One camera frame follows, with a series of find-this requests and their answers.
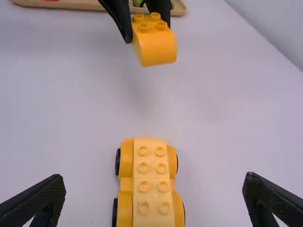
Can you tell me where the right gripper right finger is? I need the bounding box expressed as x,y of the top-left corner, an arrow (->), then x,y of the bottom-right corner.
241,171 -> 303,227

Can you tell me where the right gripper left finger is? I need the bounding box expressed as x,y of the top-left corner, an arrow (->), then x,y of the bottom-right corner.
0,174 -> 67,227

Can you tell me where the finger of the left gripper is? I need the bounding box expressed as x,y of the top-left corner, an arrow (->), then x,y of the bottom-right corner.
98,0 -> 134,44
145,0 -> 173,31

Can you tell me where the yellow toy brick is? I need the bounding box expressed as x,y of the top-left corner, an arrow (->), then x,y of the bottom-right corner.
131,12 -> 178,68

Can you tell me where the yellow toy car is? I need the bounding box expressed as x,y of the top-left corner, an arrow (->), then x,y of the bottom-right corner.
112,136 -> 187,227

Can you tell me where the green toy brick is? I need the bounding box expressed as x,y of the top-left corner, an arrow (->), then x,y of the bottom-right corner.
132,0 -> 177,9

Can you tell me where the tan tray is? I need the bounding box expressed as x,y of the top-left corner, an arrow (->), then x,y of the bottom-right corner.
10,0 -> 187,17

